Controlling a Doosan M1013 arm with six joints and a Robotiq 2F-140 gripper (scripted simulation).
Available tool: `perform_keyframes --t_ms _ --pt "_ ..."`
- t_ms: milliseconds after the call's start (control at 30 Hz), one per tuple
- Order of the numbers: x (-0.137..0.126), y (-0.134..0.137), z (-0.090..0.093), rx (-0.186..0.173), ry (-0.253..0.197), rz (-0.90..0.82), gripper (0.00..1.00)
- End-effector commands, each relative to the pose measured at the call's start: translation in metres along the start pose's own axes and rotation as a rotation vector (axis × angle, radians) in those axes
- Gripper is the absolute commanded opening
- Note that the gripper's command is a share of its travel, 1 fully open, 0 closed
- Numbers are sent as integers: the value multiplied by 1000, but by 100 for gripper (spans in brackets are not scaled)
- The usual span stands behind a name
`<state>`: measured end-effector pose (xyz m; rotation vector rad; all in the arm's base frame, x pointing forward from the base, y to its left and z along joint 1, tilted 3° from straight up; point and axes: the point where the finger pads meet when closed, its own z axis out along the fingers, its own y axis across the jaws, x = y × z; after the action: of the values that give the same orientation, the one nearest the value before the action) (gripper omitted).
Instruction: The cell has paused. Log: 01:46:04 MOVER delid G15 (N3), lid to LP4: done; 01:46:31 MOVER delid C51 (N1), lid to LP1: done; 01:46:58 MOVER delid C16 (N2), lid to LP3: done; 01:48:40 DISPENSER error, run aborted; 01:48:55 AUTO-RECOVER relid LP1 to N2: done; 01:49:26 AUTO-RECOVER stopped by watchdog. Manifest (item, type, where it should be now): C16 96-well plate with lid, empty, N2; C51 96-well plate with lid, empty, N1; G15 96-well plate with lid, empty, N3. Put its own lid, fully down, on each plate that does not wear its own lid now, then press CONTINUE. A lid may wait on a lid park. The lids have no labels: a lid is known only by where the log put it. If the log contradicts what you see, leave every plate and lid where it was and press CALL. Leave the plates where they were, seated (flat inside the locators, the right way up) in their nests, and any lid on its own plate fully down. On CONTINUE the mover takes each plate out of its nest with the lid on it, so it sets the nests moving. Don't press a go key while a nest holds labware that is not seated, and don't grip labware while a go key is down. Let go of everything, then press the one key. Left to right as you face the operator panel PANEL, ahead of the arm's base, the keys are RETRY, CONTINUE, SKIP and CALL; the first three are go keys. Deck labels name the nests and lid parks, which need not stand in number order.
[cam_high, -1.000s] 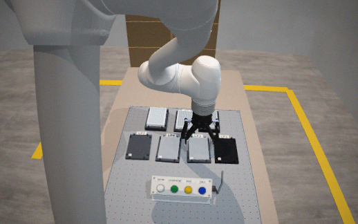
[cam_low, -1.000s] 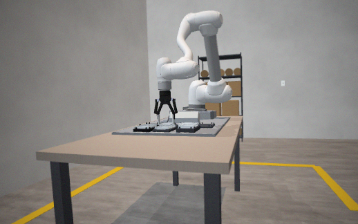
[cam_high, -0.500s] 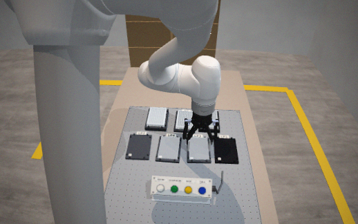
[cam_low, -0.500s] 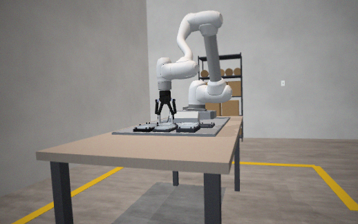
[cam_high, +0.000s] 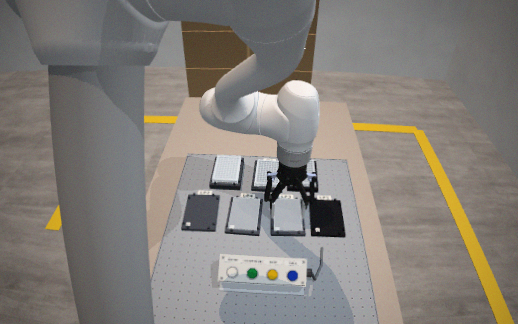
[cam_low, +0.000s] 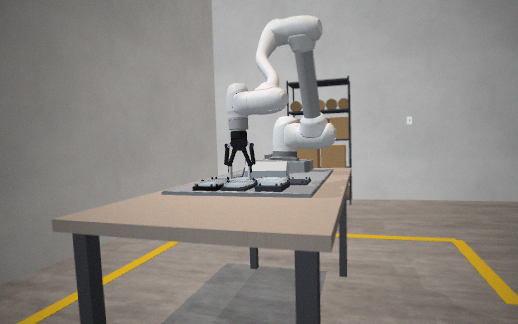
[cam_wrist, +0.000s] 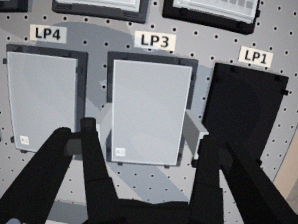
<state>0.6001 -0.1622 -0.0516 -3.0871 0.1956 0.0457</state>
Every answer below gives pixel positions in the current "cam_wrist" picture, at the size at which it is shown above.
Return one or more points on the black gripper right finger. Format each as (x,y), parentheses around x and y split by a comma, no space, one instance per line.
(256,197)

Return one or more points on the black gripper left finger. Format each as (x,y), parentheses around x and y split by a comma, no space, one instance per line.
(30,197)

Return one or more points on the white button panel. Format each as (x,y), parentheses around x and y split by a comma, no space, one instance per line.
(65,213)

